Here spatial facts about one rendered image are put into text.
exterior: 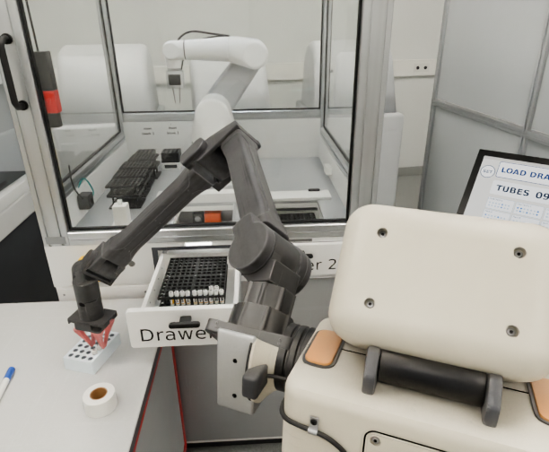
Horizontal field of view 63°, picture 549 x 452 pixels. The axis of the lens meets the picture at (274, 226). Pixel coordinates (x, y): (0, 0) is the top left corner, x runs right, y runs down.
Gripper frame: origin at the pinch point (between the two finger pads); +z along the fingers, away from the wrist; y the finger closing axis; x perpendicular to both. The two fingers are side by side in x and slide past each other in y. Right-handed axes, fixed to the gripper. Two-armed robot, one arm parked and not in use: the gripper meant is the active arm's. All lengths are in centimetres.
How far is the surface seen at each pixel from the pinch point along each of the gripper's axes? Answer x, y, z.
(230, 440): -38, -19, 75
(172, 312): -3.3, -20.5, -11.3
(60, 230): -24.7, 26.3, -17.8
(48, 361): 4.1, 12.9, 5.3
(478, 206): -56, -95, -26
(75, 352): 2.7, 5.0, 1.4
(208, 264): -31.6, -18.3, -8.7
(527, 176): -59, -107, -35
